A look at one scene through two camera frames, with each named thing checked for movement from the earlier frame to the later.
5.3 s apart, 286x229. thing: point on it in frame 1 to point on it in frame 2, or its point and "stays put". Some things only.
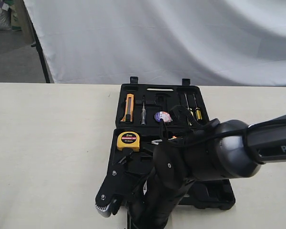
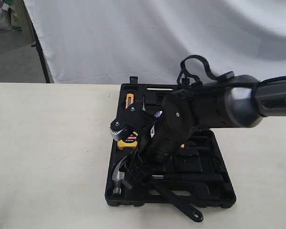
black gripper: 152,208 to 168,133
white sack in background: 0,15 stays put
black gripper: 125,175 to 134,116
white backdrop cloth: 221,43 stays put
